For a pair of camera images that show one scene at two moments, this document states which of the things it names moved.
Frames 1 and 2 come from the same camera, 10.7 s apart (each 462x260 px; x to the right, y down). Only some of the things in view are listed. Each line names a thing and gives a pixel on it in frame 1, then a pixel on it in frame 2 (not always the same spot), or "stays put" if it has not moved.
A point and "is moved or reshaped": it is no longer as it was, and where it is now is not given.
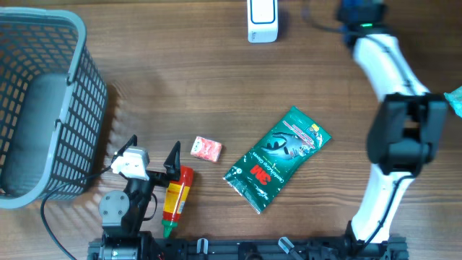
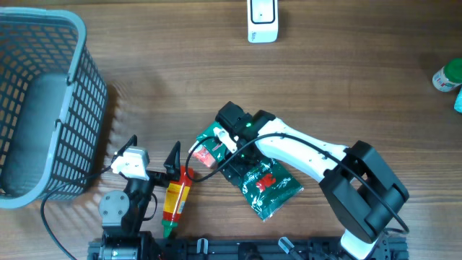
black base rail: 216,249 stays put
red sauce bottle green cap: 175,196 stays put
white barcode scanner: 262,21 stays put
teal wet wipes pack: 454,98 is moved or reshaped
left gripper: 172,165 stays put
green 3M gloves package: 268,168 is moved or reshaped
